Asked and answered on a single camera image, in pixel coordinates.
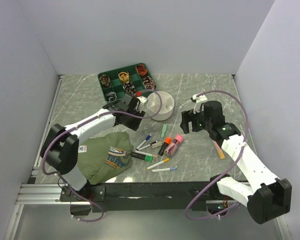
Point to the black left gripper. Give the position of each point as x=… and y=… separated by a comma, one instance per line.
x=133, y=125

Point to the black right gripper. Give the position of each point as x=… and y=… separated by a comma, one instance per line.
x=186, y=115

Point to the white round pen holder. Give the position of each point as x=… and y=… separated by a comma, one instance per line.
x=153, y=104

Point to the white marker blue cap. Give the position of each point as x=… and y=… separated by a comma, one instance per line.
x=143, y=142

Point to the white marker black cap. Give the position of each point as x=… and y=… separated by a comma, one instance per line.
x=146, y=146

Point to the black marker green cap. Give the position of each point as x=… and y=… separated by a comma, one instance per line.
x=140, y=156

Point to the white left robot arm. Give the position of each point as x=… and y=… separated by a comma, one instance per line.
x=61, y=147

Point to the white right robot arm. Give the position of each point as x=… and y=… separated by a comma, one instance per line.
x=266, y=196

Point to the grey rolled sock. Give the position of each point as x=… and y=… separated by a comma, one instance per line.
x=110, y=97

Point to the dark floral rolled sock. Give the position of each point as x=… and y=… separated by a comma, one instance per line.
x=129, y=88

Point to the black marker orange cap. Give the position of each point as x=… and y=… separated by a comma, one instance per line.
x=165, y=144

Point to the green divided organizer tray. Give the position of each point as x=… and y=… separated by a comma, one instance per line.
x=117, y=85

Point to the pink capped pencil tube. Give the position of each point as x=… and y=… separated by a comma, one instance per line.
x=173, y=146

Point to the yellow patterned rolled sock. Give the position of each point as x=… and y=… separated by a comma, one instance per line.
x=124, y=77

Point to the pink patterned rolled sock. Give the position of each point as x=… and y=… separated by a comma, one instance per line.
x=148, y=83

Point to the beige eraser block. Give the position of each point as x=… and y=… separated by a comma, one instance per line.
x=157, y=144

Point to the brown patterned rolled sock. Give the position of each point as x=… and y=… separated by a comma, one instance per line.
x=105, y=81

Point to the white pen yellow cap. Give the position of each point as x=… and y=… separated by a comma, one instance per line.
x=157, y=164

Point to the orange black rolled sock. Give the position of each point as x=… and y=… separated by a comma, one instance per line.
x=141, y=70

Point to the pink orange highlighter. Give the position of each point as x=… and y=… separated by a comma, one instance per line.
x=219, y=150

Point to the white pen brown cap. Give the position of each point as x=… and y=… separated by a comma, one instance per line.
x=145, y=153

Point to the white pen light blue cap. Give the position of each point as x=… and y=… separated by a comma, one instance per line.
x=164, y=169

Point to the green folded t-shirt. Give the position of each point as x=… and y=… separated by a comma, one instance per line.
x=103, y=158

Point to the black front base bar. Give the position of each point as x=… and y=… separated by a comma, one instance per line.
x=141, y=196

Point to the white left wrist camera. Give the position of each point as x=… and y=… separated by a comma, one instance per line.
x=142, y=102

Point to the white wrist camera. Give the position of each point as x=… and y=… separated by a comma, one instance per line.
x=142, y=102
x=199, y=101

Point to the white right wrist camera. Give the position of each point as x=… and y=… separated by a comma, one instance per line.
x=199, y=101

